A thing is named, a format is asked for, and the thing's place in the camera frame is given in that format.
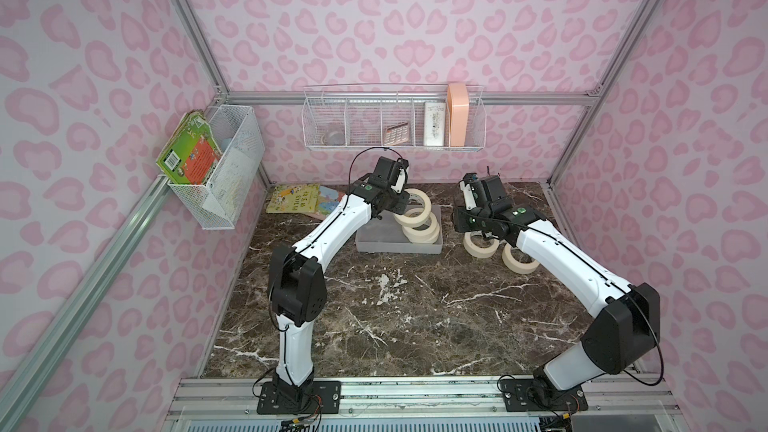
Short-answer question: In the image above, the beige masking tape roll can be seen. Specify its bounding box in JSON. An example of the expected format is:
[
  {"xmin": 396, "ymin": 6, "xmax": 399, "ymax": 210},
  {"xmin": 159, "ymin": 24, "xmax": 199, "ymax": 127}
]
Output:
[
  {"xmin": 403, "ymin": 221, "xmax": 440, "ymax": 244},
  {"xmin": 411, "ymin": 213, "xmax": 439, "ymax": 230},
  {"xmin": 502, "ymin": 244, "xmax": 540, "ymax": 275},
  {"xmin": 395, "ymin": 188, "xmax": 432, "ymax": 228},
  {"xmin": 463, "ymin": 231, "xmax": 499, "ymax": 259}
]

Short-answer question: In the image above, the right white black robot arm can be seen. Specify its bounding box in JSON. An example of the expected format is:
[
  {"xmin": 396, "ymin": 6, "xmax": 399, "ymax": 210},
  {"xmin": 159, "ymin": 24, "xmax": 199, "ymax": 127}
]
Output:
[{"xmin": 453, "ymin": 173, "xmax": 660, "ymax": 402}]

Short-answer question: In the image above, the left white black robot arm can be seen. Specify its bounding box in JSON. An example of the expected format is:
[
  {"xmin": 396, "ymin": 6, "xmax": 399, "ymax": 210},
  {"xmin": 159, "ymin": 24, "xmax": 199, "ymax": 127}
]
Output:
[{"xmin": 268, "ymin": 156, "xmax": 410, "ymax": 402}]

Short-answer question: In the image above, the grey storage tray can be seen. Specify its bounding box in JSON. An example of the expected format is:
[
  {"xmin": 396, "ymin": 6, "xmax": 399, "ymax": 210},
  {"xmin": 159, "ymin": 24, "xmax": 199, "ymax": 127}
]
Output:
[{"xmin": 355, "ymin": 205, "xmax": 443, "ymax": 255}]

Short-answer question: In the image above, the clear tape roll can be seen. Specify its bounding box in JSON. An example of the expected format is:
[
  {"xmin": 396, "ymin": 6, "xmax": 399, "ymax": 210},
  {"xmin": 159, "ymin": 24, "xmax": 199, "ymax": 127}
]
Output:
[{"xmin": 321, "ymin": 124, "xmax": 346, "ymax": 147}]

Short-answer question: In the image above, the white patterned box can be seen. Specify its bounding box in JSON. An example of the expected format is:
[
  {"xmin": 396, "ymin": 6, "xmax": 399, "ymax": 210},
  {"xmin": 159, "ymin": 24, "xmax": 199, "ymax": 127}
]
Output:
[{"xmin": 423, "ymin": 102, "xmax": 446, "ymax": 147}]

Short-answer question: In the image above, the small pink calculator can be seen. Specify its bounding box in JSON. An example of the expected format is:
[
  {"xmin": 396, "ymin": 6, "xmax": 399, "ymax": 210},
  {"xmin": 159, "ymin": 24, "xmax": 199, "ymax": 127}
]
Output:
[{"xmin": 383, "ymin": 122, "xmax": 413, "ymax": 146}]

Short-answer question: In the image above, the colourful children's book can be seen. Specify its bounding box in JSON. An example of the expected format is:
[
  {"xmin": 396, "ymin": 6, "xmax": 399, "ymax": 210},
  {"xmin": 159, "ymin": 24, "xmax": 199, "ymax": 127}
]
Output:
[{"xmin": 266, "ymin": 184, "xmax": 345, "ymax": 221}]

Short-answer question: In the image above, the pink rectangular case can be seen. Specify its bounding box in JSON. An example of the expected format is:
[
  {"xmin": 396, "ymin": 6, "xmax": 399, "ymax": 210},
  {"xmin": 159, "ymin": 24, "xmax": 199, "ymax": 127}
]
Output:
[{"xmin": 446, "ymin": 82, "xmax": 469, "ymax": 148}]

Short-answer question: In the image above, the white paper sheet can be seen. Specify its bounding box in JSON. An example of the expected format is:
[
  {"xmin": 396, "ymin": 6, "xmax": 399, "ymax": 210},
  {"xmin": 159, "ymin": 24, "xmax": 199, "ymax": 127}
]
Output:
[{"xmin": 202, "ymin": 147, "xmax": 254, "ymax": 222}]

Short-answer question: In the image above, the green red book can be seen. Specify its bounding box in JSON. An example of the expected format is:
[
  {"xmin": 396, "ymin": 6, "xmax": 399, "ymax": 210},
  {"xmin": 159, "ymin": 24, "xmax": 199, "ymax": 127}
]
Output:
[{"xmin": 156, "ymin": 110, "xmax": 222, "ymax": 185}]

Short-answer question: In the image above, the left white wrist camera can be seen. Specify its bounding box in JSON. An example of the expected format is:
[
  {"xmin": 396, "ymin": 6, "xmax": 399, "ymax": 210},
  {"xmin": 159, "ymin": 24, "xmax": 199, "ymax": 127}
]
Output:
[{"xmin": 391, "ymin": 168, "xmax": 407, "ymax": 194}]

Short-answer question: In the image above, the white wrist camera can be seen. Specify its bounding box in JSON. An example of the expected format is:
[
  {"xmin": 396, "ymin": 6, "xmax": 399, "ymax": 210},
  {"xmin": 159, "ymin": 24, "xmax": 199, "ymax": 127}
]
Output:
[
  {"xmin": 459, "ymin": 173, "xmax": 478, "ymax": 211},
  {"xmin": 391, "ymin": 168, "xmax": 407, "ymax": 194}
]

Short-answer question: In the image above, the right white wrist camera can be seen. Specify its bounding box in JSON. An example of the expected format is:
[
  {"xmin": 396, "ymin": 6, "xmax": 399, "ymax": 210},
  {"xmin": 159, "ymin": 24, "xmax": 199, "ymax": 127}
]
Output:
[{"xmin": 459, "ymin": 173, "xmax": 478, "ymax": 211}]

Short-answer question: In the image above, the white wire wall shelf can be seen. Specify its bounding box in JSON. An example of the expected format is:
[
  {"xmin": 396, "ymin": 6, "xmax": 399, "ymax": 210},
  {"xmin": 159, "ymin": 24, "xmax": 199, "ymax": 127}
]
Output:
[{"xmin": 301, "ymin": 83, "xmax": 486, "ymax": 152}]

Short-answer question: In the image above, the white mesh wall basket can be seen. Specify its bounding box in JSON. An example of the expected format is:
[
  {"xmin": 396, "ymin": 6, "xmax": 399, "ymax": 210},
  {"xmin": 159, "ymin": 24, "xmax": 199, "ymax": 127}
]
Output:
[{"xmin": 157, "ymin": 104, "xmax": 265, "ymax": 230}]

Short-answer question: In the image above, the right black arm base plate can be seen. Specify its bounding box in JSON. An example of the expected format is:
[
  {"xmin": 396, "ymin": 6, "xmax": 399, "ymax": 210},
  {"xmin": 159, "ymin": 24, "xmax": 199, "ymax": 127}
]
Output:
[{"xmin": 496, "ymin": 375, "xmax": 589, "ymax": 414}]

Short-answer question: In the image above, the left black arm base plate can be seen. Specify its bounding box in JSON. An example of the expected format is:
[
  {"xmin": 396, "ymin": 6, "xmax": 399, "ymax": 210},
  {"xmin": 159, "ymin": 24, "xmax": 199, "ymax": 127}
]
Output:
[{"xmin": 257, "ymin": 380, "xmax": 342, "ymax": 415}]

